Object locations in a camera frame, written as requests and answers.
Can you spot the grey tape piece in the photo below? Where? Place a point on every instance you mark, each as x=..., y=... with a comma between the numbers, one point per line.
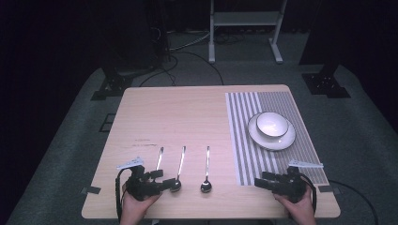
x=328, y=188
x=92, y=189

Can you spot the white bowl with dark rim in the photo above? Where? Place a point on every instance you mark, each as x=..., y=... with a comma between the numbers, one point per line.
x=271, y=125

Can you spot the metal spoon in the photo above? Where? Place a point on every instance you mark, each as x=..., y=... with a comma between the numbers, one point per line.
x=207, y=165
x=160, y=157
x=180, y=162

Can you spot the dark floor hatch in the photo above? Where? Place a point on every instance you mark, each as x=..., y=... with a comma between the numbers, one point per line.
x=108, y=122

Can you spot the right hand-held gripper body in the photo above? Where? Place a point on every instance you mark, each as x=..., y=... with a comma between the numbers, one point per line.
x=291, y=186

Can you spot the white plate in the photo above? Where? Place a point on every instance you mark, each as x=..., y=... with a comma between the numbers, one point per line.
x=272, y=142

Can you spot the person's right hand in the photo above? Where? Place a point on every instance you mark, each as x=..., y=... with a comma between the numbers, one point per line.
x=300, y=209

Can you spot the black stand base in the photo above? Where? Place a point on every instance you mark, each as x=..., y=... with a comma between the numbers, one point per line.
x=112, y=86
x=325, y=84

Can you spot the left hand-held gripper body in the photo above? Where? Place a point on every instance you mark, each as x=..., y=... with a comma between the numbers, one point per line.
x=140, y=187

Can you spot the grey striped placemat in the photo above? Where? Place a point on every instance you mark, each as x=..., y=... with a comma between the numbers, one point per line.
x=244, y=150

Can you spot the person's left hand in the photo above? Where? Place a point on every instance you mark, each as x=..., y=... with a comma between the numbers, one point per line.
x=134, y=207

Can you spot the white metal stand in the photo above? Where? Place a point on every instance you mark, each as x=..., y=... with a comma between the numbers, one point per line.
x=247, y=18

